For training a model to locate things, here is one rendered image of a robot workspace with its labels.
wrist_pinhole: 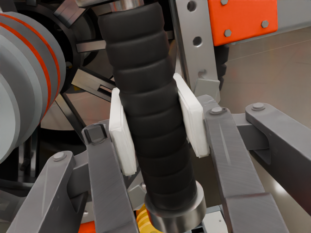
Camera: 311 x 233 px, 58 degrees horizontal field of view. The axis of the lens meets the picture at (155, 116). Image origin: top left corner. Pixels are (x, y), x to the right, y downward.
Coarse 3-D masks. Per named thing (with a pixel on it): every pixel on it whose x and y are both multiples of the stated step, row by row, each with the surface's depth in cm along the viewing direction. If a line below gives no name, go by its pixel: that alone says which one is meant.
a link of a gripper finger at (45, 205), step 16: (48, 160) 13; (64, 160) 13; (48, 176) 12; (64, 176) 12; (32, 192) 11; (48, 192) 11; (64, 192) 11; (32, 208) 10; (48, 208) 10; (64, 208) 11; (80, 208) 13; (16, 224) 9; (32, 224) 9; (48, 224) 10; (64, 224) 11; (80, 224) 12
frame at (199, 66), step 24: (168, 0) 40; (192, 0) 36; (192, 24) 36; (192, 48) 37; (192, 72) 38; (216, 72) 39; (216, 96) 40; (0, 192) 49; (144, 192) 45; (0, 216) 45
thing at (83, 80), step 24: (72, 0) 43; (48, 24) 47; (72, 24) 44; (168, 24) 50; (72, 48) 46; (96, 48) 46; (72, 72) 47; (72, 120) 50; (24, 144) 51; (48, 144) 66; (72, 144) 66; (0, 168) 54
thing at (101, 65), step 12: (24, 0) 67; (48, 0) 68; (60, 0) 68; (96, 12) 70; (84, 24) 67; (96, 24) 71; (84, 36) 68; (96, 36) 72; (84, 60) 74; (96, 60) 75; (108, 60) 75; (96, 72) 76; (108, 72) 76
